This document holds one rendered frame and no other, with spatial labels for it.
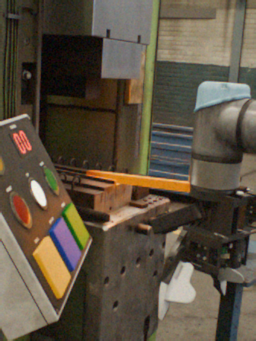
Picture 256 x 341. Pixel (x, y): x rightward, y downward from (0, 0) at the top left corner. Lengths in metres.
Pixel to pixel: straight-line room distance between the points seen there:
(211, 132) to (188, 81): 8.91
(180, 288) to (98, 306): 0.60
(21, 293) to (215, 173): 0.31
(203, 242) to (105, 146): 0.97
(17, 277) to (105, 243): 0.59
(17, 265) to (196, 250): 0.26
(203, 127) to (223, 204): 0.11
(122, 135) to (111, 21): 0.49
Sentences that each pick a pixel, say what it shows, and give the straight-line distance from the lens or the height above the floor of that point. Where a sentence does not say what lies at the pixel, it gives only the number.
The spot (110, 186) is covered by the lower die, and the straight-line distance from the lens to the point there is 1.36.
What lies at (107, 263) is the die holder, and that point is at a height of 0.81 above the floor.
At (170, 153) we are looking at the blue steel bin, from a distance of 5.10.
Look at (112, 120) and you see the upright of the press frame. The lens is 1.65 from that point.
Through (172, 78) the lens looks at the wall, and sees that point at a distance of 9.77.
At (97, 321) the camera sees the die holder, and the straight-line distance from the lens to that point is 1.36.
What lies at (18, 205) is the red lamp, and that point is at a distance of 0.74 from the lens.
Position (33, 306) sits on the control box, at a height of 0.98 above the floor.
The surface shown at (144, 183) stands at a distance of 1.34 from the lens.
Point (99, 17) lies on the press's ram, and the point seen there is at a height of 1.41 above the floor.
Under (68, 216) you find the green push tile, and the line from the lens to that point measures 0.91.
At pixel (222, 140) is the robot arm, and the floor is 1.21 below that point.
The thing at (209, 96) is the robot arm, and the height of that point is 1.27.
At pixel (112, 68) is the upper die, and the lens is 1.30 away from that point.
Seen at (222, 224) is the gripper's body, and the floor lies 1.09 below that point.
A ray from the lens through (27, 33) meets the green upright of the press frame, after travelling 1.26.
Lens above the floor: 1.30
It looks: 12 degrees down
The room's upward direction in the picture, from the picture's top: 4 degrees clockwise
